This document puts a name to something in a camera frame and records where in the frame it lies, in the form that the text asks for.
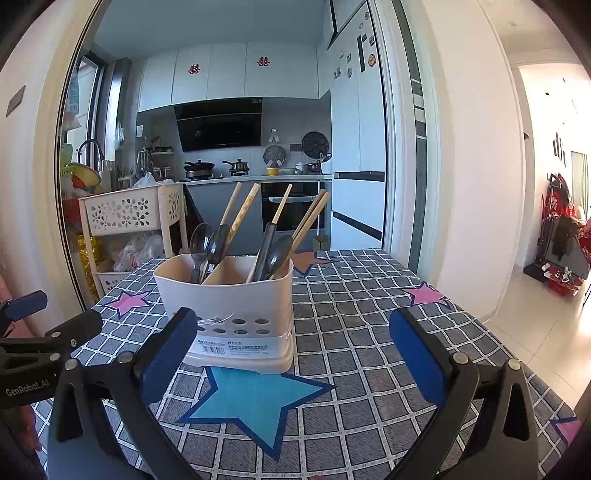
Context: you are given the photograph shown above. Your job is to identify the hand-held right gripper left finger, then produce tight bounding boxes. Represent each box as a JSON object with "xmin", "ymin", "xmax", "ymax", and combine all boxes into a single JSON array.
[{"xmin": 46, "ymin": 307, "xmax": 199, "ymax": 480}]

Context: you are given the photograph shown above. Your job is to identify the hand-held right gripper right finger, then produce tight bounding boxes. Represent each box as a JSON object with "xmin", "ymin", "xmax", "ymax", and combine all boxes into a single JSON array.
[{"xmin": 388, "ymin": 307, "xmax": 541, "ymax": 480}]

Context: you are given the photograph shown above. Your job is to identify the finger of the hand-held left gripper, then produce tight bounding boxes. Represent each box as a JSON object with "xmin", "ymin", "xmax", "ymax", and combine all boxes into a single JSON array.
[
  {"xmin": 0, "ymin": 309, "xmax": 103, "ymax": 367},
  {"xmin": 0, "ymin": 290, "xmax": 48, "ymax": 324}
]

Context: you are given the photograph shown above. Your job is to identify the white plastic utensil holder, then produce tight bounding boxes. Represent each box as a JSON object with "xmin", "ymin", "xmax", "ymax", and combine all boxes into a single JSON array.
[{"xmin": 152, "ymin": 253, "xmax": 296, "ymax": 374}]

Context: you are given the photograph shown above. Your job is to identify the bamboo chopstick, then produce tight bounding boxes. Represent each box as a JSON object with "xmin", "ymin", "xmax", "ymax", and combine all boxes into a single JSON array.
[
  {"xmin": 271, "ymin": 183, "xmax": 293, "ymax": 226},
  {"xmin": 288, "ymin": 191, "xmax": 332, "ymax": 254},
  {"xmin": 290, "ymin": 188, "xmax": 328, "ymax": 245},
  {"xmin": 218, "ymin": 181, "xmax": 243, "ymax": 228}
]

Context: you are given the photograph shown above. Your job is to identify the grey checked star tablecloth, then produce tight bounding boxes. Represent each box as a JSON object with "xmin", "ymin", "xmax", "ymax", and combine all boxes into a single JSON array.
[{"xmin": 32, "ymin": 248, "xmax": 580, "ymax": 480}]

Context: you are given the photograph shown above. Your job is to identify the gold foil bag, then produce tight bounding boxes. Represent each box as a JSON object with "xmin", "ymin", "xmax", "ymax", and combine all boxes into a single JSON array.
[{"xmin": 76, "ymin": 235, "xmax": 100, "ymax": 296}]

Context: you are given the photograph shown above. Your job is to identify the clear plastic bag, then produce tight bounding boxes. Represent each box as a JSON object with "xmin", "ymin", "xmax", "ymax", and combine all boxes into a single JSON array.
[{"xmin": 113, "ymin": 233, "xmax": 164, "ymax": 273}]

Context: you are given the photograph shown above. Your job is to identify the white plastic basket trolley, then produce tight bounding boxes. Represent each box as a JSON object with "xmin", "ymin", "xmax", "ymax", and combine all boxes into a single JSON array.
[{"xmin": 78, "ymin": 181, "xmax": 190, "ymax": 296}]

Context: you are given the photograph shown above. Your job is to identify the yellow basin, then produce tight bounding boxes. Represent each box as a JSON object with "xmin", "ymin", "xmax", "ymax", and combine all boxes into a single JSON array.
[{"xmin": 62, "ymin": 162, "xmax": 102, "ymax": 188}]

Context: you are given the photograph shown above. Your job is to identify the grey kitchen counter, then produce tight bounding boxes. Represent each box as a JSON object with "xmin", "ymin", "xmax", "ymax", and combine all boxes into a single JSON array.
[{"xmin": 185, "ymin": 174, "xmax": 333, "ymax": 257}]

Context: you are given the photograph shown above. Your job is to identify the metal kitchen faucet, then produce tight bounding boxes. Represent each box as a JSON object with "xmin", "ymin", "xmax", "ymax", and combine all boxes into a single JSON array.
[{"xmin": 76, "ymin": 139, "xmax": 105, "ymax": 171}]

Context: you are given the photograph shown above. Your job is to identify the countertop spice rack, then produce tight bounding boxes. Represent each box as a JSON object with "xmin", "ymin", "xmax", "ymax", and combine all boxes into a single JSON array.
[{"xmin": 152, "ymin": 145, "xmax": 176, "ymax": 181}]

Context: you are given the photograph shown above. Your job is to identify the black wok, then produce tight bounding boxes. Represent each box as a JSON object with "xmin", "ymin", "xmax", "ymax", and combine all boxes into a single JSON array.
[{"xmin": 183, "ymin": 160, "xmax": 216, "ymax": 178}]

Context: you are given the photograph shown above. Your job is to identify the red and black floor clutter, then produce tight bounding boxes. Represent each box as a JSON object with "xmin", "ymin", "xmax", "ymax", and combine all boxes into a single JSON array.
[{"xmin": 524, "ymin": 173, "xmax": 591, "ymax": 296}]

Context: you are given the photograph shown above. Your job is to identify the black built-in oven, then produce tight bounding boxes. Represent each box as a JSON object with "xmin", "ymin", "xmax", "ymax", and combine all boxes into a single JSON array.
[{"xmin": 261, "ymin": 181, "xmax": 326, "ymax": 232}]

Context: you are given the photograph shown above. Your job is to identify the blue white hanging bag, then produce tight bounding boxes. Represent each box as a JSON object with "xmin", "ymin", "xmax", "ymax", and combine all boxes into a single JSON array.
[{"xmin": 67, "ymin": 78, "xmax": 84, "ymax": 116}]

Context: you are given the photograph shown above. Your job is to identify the white refrigerator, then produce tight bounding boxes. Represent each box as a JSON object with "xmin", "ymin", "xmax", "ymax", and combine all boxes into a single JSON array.
[{"xmin": 329, "ymin": 0, "xmax": 386, "ymax": 252}]

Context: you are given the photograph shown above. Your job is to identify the black round hanging rack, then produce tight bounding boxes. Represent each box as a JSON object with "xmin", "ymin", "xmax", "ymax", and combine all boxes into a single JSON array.
[{"xmin": 301, "ymin": 131, "xmax": 331, "ymax": 158}]

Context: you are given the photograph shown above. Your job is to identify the black range hood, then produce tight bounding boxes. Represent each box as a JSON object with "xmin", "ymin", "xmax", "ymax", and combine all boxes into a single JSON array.
[{"xmin": 174, "ymin": 98, "xmax": 263, "ymax": 153}]

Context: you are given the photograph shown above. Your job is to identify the white upper kitchen cabinets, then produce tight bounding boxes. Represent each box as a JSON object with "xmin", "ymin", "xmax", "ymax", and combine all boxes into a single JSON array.
[{"xmin": 137, "ymin": 42, "xmax": 331, "ymax": 113}]

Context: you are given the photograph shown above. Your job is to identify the group of fridge magnets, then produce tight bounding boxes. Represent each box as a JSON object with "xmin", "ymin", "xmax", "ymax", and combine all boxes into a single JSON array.
[{"xmin": 332, "ymin": 11, "xmax": 379, "ymax": 79}]

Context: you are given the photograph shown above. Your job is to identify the grey wall switch plate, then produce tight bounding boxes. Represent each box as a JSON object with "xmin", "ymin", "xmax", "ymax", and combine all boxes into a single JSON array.
[{"xmin": 7, "ymin": 85, "xmax": 27, "ymax": 116}]

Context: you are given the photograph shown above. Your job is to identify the sliding door frame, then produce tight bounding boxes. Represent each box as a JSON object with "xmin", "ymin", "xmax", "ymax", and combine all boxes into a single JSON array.
[{"xmin": 392, "ymin": 0, "xmax": 428, "ymax": 273}]

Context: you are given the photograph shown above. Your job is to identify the dark wall hanging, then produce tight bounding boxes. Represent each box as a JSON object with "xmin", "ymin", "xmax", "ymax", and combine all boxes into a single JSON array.
[{"xmin": 551, "ymin": 133, "xmax": 568, "ymax": 167}]

